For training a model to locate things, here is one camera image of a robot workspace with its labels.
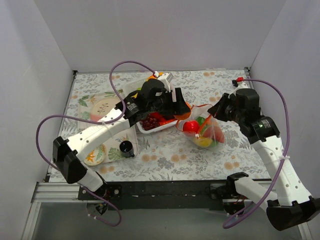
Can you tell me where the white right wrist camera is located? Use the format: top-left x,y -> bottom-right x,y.
231,77 -> 251,91

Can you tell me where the red bell pepper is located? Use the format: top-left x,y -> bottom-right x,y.
150,112 -> 176,126

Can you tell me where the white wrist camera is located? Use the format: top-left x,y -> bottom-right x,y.
231,77 -> 251,91
153,71 -> 174,92

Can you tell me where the white plastic fruit basket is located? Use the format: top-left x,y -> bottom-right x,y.
123,79 -> 177,134

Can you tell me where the dark red grape bunch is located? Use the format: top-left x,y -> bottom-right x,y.
140,113 -> 160,131

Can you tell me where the orange pink peach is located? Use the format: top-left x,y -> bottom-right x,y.
203,125 -> 225,144

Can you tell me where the orange fruit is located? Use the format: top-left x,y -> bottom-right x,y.
174,102 -> 192,121

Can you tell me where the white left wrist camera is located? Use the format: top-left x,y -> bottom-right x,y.
153,71 -> 174,92

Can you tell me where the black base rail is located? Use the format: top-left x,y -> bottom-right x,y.
77,179 -> 258,212

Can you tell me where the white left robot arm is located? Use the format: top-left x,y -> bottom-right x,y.
52,78 -> 191,200

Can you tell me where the leaf patterned rectangular tray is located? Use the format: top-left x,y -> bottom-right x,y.
78,91 -> 139,166

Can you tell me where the pink beige round plate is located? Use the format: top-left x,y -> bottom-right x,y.
89,97 -> 120,122

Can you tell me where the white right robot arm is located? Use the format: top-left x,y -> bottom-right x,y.
208,88 -> 320,231

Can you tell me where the orange yellow mango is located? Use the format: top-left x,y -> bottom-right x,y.
146,71 -> 164,81

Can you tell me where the dark blue cup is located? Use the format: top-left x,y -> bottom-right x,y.
119,140 -> 135,158

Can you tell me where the clear zip top bag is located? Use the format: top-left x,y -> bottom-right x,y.
175,104 -> 222,148

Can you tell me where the green bell pepper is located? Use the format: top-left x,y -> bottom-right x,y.
195,116 -> 206,126

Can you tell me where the yellow lemon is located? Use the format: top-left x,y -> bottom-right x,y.
193,136 -> 213,148

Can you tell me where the floral table mat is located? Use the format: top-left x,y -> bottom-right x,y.
66,69 -> 269,182

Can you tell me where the red apple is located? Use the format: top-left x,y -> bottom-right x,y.
182,120 -> 200,133

